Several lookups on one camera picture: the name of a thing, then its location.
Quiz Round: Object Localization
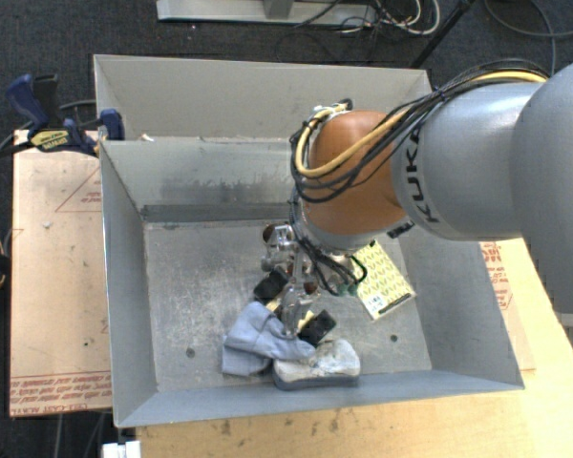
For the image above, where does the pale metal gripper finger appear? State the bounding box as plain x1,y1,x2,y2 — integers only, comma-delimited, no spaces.
280,289,294,337
290,295,305,341

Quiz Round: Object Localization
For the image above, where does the black oblong object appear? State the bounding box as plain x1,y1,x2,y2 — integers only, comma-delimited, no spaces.
252,266,338,347

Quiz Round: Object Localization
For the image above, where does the blue cloth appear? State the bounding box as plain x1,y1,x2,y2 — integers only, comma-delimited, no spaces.
221,300,317,379

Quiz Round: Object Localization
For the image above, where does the white and grey sponge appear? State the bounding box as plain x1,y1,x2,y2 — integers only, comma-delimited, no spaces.
271,338,362,392

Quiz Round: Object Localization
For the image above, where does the grey metal bin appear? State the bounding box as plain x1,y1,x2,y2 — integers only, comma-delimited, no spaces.
93,53,526,429

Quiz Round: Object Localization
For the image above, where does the yellow patterned packet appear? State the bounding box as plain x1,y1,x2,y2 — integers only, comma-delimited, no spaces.
351,239,417,323

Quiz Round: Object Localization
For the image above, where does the brown cardboard board red print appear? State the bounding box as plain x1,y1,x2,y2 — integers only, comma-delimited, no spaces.
9,129,539,419

